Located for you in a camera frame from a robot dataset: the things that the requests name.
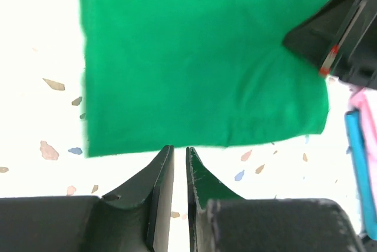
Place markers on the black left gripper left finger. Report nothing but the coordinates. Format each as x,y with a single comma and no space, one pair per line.
135,216

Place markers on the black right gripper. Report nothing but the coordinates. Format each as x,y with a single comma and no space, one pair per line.
339,40

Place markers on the teal folded t-shirt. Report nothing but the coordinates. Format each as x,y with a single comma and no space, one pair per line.
358,153

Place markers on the green t-shirt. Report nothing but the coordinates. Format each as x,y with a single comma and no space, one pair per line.
196,72

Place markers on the pink folded t-shirt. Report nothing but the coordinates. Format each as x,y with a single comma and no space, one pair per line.
365,101

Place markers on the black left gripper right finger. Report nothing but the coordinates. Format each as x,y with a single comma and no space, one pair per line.
217,216

